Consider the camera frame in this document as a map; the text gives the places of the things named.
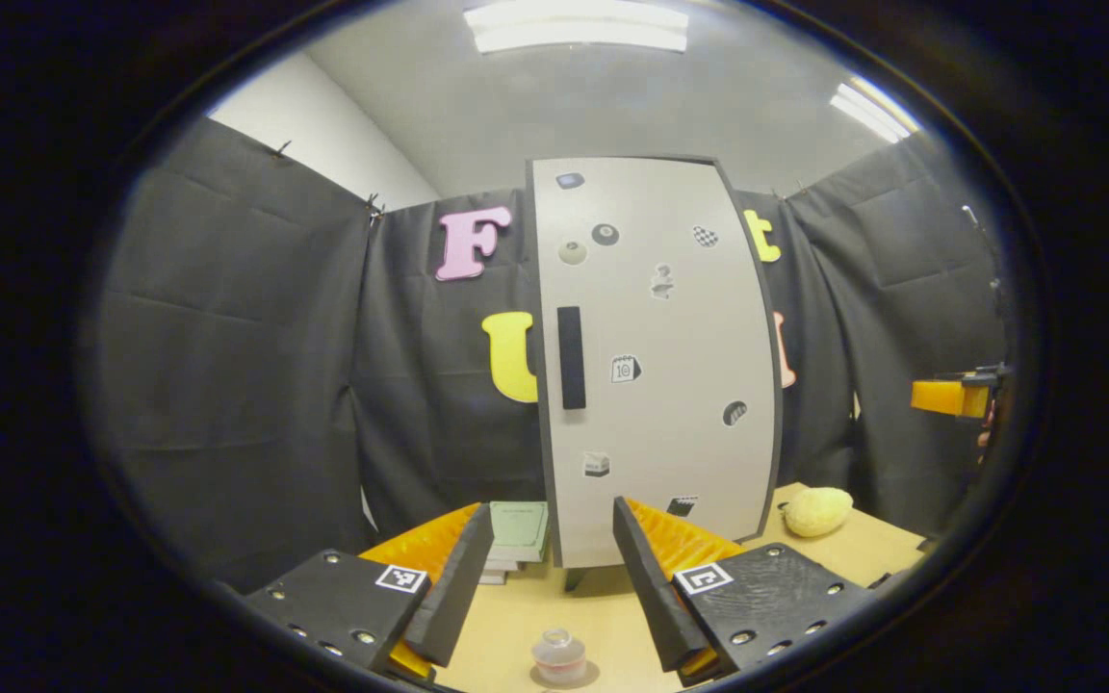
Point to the clear bottle pink label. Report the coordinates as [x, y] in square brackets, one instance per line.
[559, 654]

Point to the dark grey cabinet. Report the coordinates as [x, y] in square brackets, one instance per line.
[772, 404]

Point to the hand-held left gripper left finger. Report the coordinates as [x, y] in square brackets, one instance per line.
[463, 587]

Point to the grey cabinet door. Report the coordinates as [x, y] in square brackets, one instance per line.
[660, 337]

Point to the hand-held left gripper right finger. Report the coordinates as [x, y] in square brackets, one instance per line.
[646, 587]

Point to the white book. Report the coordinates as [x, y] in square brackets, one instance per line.
[495, 576]

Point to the green notebook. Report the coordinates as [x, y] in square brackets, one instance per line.
[521, 529]

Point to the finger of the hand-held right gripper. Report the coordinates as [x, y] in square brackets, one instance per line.
[940, 397]

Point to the yellow sponge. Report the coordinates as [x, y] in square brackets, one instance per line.
[817, 511]

